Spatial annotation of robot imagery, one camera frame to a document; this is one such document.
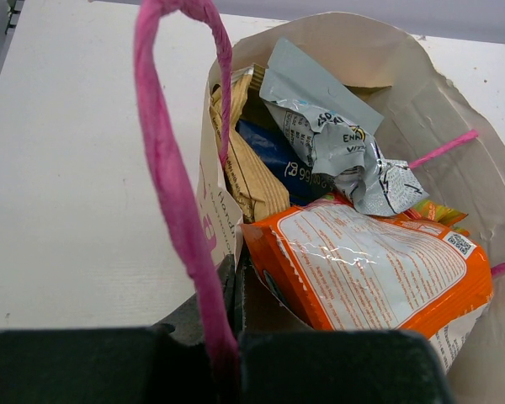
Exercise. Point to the small silver blue packet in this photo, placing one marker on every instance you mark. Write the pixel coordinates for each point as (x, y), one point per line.
(333, 132)

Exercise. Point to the orange snack packet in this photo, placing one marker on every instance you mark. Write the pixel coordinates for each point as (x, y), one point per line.
(338, 269)

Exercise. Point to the yellow gummy candy bag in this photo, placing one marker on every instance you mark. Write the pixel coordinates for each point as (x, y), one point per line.
(444, 215)

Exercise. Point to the blue Kettle chips bag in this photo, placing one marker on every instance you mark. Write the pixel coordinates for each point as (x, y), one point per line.
(281, 160)

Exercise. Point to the large tan chips bag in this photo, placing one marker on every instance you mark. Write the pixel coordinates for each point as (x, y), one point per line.
(256, 190)

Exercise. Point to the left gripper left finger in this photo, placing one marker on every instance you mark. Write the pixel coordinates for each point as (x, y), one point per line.
(162, 363)

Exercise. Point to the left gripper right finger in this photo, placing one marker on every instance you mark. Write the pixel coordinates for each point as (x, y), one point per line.
(282, 360)

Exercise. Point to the pink and cream paper bag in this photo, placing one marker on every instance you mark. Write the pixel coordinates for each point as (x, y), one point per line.
(453, 151)

